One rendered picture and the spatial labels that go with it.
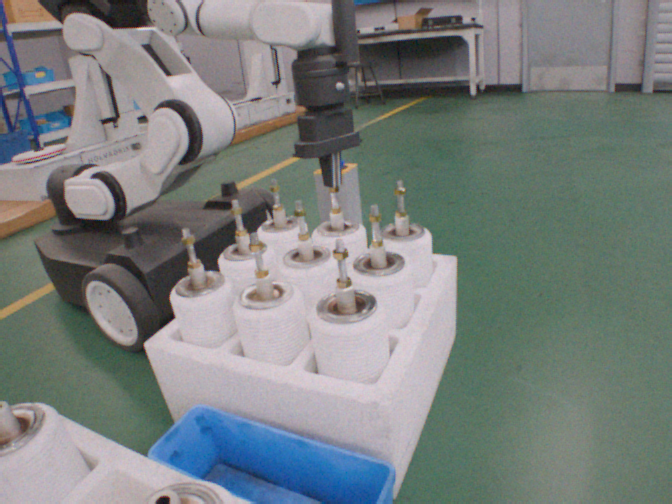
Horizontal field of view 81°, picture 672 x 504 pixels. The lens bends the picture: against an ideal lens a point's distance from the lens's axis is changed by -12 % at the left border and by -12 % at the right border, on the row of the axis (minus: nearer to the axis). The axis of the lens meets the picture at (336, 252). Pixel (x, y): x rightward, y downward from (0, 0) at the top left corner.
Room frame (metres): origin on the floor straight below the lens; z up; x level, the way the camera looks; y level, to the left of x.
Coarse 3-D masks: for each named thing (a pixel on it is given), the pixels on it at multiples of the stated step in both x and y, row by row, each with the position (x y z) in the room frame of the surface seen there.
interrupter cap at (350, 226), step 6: (330, 222) 0.76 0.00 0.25; (348, 222) 0.75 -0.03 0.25; (354, 222) 0.74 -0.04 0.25; (318, 228) 0.73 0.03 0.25; (324, 228) 0.73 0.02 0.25; (330, 228) 0.73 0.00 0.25; (348, 228) 0.72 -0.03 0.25; (354, 228) 0.71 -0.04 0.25; (324, 234) 0.70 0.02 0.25; (330, 234) 0.70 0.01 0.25; (336, 234) 0.69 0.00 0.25; (342, 234) 0.69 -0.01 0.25; (348, 234) 0.70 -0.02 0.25
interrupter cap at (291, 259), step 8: (296, 248) 0.65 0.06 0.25; (320, 248) 0.65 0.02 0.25; (288, 256) 0.63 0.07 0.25; (296, 256) 0.63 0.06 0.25; (320, 256) 0.62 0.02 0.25; (328, 256) 0.61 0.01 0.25; (288, 264) 0.60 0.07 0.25; (296, 264) 0.60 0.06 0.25; (304, 264) 0.60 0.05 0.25; (312, 264) 0.59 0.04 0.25; (320, 264) 0.59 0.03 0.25
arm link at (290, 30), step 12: (264, 0) 0.71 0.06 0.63; (252, 12) 0.73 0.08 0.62; (264, 12) 0.70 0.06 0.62; (276, 12) 0.69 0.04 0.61; (288, 12) 0.68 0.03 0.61; (300, 12) 0.67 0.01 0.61; (312, 12) 0.67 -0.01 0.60; (252, 24) 0.72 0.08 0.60; (264, 24) 0.71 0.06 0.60; (276, 24) 0.70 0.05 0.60; (288, 24) 0.68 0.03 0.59; (300, 24) 0.67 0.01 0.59; (312, 24) 0.67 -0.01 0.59; (252, 36) 0.76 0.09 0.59; (264, 36) 0.71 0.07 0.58; (276, 36) 0.70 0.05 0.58; (288, 36) 0.69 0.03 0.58; (300, 36) 0.68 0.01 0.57; (312, 36) 0.67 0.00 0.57
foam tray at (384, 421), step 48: (432, 288) 0.60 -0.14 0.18; (432, 336) 0.54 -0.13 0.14; (192, 384) 0.50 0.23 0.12; (240, 384) 0.46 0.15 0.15; (288, 384) 0.42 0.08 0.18; (336, 384) 0.41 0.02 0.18; (384, 384) 0.40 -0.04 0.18; (432, 384) 0.54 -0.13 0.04; (288, 432) 0.43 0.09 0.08; (336, 432) 0.40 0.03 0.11; (384, 432) 0.37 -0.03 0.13
